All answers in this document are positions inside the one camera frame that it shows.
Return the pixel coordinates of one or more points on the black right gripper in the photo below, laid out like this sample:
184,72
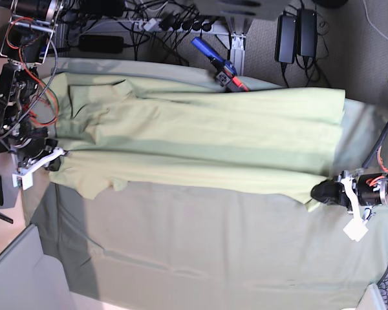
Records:
51,156

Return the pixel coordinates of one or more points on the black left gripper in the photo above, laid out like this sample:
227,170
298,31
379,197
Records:
332,193

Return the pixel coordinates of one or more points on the yellow-green T-shirt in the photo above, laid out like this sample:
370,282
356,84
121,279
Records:
119,129

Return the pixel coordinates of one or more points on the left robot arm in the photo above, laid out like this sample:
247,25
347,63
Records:
365,187

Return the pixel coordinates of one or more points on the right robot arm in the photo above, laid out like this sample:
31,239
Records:
28,39

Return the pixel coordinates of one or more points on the black power brick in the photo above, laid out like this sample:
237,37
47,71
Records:
101,44

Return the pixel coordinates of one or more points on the white power strip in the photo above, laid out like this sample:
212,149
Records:
198,26

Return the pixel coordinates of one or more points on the blue red clamp centre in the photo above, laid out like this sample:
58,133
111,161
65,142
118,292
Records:
226,75

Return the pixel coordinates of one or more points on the black power adapter left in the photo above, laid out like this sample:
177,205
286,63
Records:
285,45

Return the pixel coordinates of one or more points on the black power adapter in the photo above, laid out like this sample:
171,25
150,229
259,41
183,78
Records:
285,45
307,33

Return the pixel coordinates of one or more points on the black power adapter right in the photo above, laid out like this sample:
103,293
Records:
307,33

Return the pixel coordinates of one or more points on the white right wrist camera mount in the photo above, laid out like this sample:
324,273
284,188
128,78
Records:
23,177

